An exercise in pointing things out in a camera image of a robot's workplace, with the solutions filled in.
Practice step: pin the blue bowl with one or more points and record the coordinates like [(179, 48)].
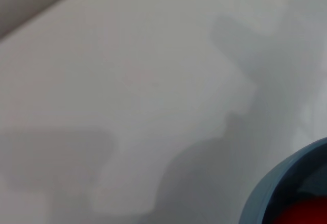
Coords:
[(270, 185)]

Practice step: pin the orange fruit with stem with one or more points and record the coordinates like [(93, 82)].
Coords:
[(306, 212)]

